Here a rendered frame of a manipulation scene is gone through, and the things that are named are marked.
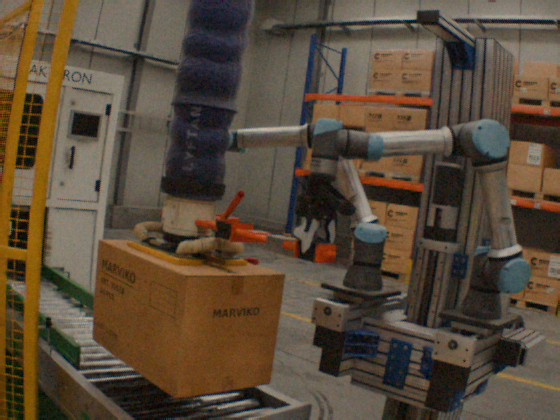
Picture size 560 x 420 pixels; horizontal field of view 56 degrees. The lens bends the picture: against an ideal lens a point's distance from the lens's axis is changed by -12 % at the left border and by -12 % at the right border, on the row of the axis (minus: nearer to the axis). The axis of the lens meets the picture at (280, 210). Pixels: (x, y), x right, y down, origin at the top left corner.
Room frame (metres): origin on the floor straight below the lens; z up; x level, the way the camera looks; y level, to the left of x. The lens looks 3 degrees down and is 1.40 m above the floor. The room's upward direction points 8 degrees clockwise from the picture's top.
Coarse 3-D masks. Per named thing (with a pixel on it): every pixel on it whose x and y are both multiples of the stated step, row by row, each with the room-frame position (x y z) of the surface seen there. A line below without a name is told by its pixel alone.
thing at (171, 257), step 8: (136, 240) 2.05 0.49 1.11; (136, 248) 1.99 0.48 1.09; (144, 248) 1.95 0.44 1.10; (152, 248) 1.94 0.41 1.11; (160, 248) 1.95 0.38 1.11; (168, 248) 1.98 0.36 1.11; (176, 248) 1.90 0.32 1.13; (160, 256) 1.88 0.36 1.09; (168, 256) 1.85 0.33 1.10; (176, 256) 1.84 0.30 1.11; (192, 256) 1.89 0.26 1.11; (176, 264) 1.81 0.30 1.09; (184, 264) 1.82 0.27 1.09; (192, 264) 1.84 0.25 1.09; (200, 264) 1.87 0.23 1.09
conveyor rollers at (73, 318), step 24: (24, 288) 3.19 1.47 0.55; (48, 288) 3.31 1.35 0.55; (48, 312) 2.85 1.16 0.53; (72, 312) 2.95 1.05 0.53; (72, 336) 2.50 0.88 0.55; (96, 360) 2.29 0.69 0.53; (120, 360) 2.30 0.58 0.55; (96, 384) 2.00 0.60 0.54; (120, 384) 2.08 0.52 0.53; (144, 384) 2.08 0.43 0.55; (144, 408) 1.86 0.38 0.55; (168, 408) 1.92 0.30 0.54; (192, 408) 1.99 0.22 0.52; (216, 408) 1.97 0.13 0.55; (240, 408) 2.04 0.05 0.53; (264, 408) 2.03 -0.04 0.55
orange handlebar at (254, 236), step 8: (216, 216) 2.15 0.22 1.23; (232, 216) 2.26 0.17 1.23; (200, 224) 1.92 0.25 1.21; (208, 224) 1.89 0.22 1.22; (240, 232) 1.78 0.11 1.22; (248, 232) 1.76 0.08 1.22; (256, 232) 1.74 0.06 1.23; (264, 232) 1.77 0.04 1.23; (248, 240) 1.75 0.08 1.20; (256, 240) 1.73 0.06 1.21; (264, 240) 1.70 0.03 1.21; (288, 248) 1.63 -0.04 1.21; (328, 256) 1.55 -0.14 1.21
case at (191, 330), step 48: (96, 288) 2.09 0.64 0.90; (144, 288) 1.83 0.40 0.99; (192, 288) 1.69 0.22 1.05; (240, 288) 1.82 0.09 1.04; (96, 336) 2.07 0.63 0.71; (144, 336) 1.82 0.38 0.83; (192, 336) 1.70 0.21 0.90; (240, 336) 1.83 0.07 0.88; (192, 384) 1.71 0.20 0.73; (240, 384) 1.85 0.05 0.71
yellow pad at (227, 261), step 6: (198, 252) 2.05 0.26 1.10; (222, 252) 2.04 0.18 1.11; (204, 258) 2.02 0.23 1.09; (210, 258) 1.99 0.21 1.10; (216, 258) 1.97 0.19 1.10; (222, 258) 1.97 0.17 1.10; (228, 258) 1.98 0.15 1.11; (234, 258) 2.00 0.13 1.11; (240, 258) 2.02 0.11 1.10; (222, 264) 1.94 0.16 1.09; (228, 264) 1.95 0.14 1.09; (234, 264) 1.96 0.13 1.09; (240, 264) 1.98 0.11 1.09; (246, 264) 2.00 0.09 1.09
